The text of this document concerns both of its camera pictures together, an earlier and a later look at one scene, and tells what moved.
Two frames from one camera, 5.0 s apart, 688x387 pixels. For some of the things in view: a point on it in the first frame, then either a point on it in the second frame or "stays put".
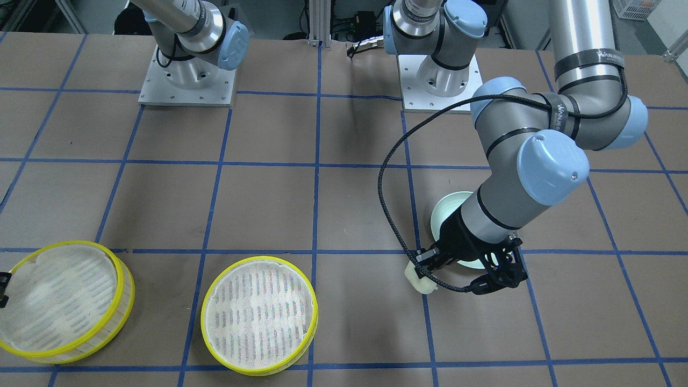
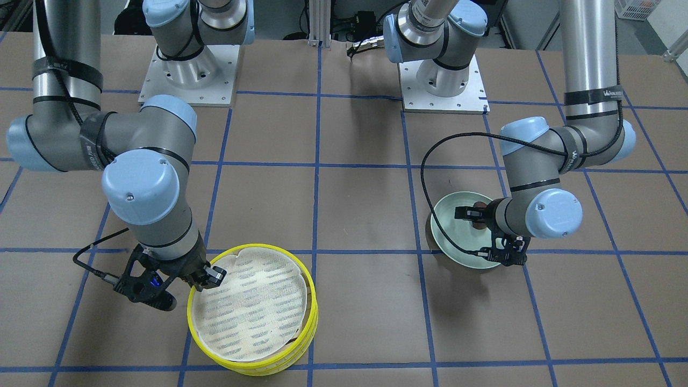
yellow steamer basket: x=259 y=315 stays put
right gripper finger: x=5 y=278 → x=164 y=300
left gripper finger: x=506 y=266 → x=511 y=251
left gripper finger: x=429 y=259 → x=468 y=212
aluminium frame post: x=320 y=23 stays put
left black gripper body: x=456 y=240 → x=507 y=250
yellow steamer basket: x=69 y=301 → x=261 y=320
